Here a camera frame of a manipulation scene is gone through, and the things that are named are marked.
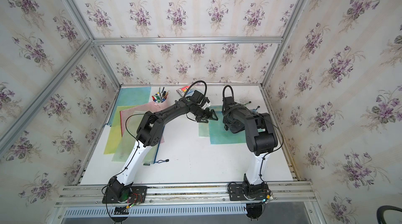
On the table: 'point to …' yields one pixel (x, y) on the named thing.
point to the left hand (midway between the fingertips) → (212, 119)
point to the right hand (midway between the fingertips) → (232, 124)
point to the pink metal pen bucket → (163, 104)
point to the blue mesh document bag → (131, 96)
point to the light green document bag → (128, 141)
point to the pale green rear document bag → (203, 127)
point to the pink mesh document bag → (126, 115)
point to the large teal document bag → (219, 135)
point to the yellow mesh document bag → (115, 133)
